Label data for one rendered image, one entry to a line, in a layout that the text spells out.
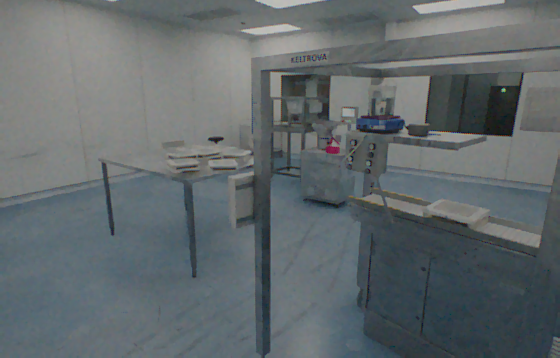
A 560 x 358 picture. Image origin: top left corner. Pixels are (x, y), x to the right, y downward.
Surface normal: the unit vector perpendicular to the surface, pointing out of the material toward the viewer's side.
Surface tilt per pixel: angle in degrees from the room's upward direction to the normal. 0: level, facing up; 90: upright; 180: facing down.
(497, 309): 89
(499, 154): 90
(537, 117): 90
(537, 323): 90
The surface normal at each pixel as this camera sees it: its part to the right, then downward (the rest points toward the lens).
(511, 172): -0.58, 0.19
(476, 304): -0.74, 0.16
